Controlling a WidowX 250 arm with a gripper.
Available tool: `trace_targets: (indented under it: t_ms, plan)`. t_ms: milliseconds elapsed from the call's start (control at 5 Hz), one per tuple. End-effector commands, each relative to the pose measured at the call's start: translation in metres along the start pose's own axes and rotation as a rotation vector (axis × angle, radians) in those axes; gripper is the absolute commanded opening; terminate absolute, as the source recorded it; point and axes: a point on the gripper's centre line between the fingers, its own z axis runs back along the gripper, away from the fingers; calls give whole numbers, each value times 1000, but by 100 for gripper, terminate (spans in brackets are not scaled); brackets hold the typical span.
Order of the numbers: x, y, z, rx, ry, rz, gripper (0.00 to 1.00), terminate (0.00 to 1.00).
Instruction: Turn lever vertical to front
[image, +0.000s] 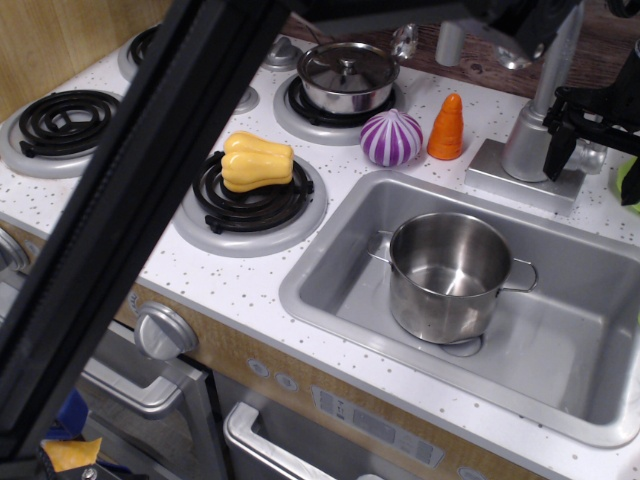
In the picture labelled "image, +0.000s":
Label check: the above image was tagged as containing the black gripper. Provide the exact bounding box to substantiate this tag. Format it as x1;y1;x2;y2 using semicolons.
543;41;640;206

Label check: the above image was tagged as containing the silver faucet lever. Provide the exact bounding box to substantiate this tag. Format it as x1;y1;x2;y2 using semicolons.
569;143;608;175

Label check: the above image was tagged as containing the green object at edge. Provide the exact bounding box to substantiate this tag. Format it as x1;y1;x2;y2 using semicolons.
615;157;639;212

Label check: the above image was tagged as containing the silver toy faucet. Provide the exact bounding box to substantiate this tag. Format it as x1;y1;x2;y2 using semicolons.
465;5;585;216

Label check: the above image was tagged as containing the clear plastic knob right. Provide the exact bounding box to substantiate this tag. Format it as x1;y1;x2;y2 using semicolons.
494;46;532;71

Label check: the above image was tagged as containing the clear plastic knob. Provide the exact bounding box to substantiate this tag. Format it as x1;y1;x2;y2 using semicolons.
494;46;532;71
390;23;419;62

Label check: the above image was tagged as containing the orange toy carrot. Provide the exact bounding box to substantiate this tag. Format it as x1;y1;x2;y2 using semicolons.
427;93;464;161

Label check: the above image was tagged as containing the grey toy sink basin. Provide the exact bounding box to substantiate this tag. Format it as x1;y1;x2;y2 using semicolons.
280;172;639;447

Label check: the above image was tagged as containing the steel pot in sink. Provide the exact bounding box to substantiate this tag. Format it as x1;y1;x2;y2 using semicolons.
367;212;539;345

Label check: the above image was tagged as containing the grey cylinder on backsplash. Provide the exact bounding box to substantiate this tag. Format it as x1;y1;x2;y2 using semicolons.
435;21;466;67

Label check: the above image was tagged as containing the purple striped toy onion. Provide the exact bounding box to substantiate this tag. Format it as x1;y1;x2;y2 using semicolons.
360;109;424;167

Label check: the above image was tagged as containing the clear plastic knob left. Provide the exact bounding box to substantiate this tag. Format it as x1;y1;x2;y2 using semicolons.
390;23;419;62

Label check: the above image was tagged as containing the lidded steel pot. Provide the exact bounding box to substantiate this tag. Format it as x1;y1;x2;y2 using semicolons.
297;42;399;114

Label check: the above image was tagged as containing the back right black burner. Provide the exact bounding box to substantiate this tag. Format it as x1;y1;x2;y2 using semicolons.
273;75;407;146

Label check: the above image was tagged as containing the black burner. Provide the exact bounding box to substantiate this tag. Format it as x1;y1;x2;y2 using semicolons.
273;75;407;146
117;24;160;82
1;90;122;179
173;152;328;258

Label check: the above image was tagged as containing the silver back stove knob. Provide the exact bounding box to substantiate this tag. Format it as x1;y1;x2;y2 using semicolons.
262;37;302;72

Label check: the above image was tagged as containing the silver stove knob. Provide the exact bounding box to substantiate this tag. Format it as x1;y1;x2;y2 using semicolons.
134;301;199;361
262;37;302;72

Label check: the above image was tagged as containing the yellow toy butternut squash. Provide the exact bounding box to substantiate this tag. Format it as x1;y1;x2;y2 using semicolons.
221;131;294;193

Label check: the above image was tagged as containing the front right black burner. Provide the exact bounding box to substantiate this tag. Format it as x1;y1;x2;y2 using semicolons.
173;152;328;258

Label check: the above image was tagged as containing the back left black burner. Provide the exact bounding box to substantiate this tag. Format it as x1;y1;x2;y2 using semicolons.
117;24;160;82

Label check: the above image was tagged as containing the front left black burner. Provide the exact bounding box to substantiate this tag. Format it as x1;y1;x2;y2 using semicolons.
1;90;122;179

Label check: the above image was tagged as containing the silver knob far left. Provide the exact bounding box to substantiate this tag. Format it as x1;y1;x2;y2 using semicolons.
0;229;30;271

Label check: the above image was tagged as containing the yellow and blue cloth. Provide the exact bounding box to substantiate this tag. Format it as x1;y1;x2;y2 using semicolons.
41;389;102;473

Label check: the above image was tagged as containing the black aluminium frame beam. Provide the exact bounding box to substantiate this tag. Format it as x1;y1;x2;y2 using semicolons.
0;0;586;462

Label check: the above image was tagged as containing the silver dishwasher door handle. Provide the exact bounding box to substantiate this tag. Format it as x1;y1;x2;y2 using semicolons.
223;402;354;479

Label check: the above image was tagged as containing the silver oven door handle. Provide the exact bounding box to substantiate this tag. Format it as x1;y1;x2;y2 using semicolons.
74;324;211;421

